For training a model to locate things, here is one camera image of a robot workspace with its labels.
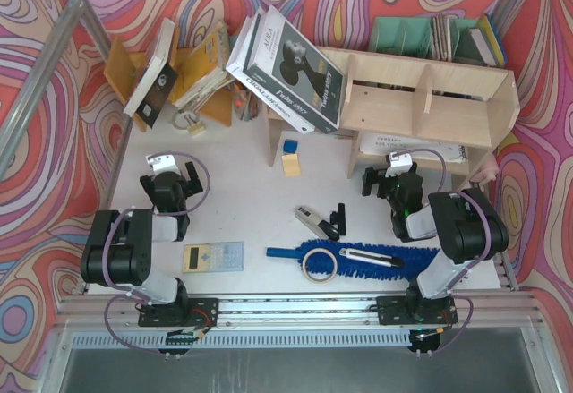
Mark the light wooden bookshelf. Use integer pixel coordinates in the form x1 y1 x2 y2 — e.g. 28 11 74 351
263 46 521 195

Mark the pencil cup with pencils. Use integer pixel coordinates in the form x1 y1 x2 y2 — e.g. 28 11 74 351
231 81 259 122

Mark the blue eraser block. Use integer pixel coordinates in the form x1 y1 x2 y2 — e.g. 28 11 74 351
283 139 298 155

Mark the beige calculator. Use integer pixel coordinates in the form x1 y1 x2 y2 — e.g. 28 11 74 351
182 242 244 273

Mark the yellow worn book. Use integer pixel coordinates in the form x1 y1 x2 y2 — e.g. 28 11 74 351
173 21 231 112

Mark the black clip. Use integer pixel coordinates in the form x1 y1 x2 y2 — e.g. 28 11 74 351
329 203 346 236

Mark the beige masking tape roll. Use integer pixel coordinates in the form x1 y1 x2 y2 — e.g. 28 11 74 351
301 248 338 284

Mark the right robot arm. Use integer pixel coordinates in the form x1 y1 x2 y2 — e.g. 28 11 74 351
362 166 509 326

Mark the white Chokladfabriken book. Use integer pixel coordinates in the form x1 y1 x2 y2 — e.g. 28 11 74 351
226 7 315 133

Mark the green desk organizer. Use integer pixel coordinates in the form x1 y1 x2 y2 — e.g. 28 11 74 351
368 15 500 68

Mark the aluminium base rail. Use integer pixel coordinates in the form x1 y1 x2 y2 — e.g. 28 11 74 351
56 289 543 329

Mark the Twins story book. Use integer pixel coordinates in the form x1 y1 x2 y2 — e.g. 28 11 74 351
244 7 345 133

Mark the pink pig figure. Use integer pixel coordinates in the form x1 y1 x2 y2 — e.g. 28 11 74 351
470 153 499 187

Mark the beige black stapler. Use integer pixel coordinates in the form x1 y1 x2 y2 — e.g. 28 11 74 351
295 206 340 242

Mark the black white paperback book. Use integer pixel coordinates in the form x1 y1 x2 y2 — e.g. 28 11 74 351
124 18 177 128

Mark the spiral notebook white cover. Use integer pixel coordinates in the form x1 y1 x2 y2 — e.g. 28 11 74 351
359 132 466 163

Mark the blue covered notebook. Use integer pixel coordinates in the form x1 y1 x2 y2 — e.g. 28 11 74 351
469 13 508 68

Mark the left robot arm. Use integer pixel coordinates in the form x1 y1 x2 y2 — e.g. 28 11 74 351
80 155 203 327

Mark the blue fluffy duster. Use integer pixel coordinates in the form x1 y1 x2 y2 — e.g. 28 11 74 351
266 240 439 282

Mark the orange wooden book stand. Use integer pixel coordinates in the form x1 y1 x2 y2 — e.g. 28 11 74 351
104 26 232 131

